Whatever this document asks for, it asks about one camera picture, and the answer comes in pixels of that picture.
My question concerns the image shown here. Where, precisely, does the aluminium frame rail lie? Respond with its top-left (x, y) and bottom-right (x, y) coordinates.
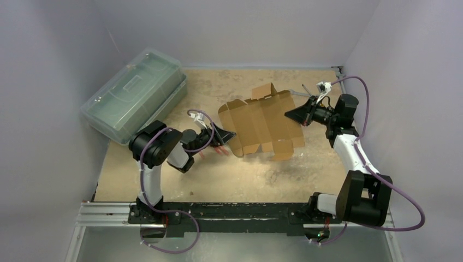
top-left (65, 203), bottom-right (169, 261)

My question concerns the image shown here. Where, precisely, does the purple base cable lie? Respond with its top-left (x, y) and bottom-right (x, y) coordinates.
top-left (139, 211), bottom-right (201, 254)

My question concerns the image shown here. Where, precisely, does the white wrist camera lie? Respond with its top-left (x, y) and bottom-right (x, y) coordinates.
top-left (192, 112), bottom-right (209, 129)
top-left (316, 81), bottom-right (332, 98)

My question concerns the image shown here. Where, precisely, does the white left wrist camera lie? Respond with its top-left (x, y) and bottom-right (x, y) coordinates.
top-left (192, 112), bottom-right (209, 129)

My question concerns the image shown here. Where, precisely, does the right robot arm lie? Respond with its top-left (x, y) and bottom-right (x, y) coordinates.
top-left (284, 94), bottom-right (392, 227)

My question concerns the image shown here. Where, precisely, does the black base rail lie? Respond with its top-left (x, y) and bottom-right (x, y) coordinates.
top-left (128, 201), bottom-right (341, 237)

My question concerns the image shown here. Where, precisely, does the silver wrench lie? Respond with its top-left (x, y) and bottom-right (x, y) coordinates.
top-left (290, 90), bottom-right (311, 97)

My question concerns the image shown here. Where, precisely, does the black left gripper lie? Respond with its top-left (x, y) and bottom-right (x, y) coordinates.
top-left (189, 122), bottom-right (235, 156)

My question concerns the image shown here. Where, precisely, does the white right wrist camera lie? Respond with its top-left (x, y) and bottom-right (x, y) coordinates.
top-left (316, 81), bottom-right (332, 98)

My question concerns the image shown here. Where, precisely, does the brown cardboard box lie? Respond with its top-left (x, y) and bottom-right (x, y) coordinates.
top-left (218, 82), bottom-right (305, 161)

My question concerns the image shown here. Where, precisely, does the clear plastic storage box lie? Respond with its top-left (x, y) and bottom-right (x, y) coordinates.
top-left (80, 48), bottom-right (187, 145)

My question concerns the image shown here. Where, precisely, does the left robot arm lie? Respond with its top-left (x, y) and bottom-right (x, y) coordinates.
top-left (129, 120), bottom-right (236, 223)

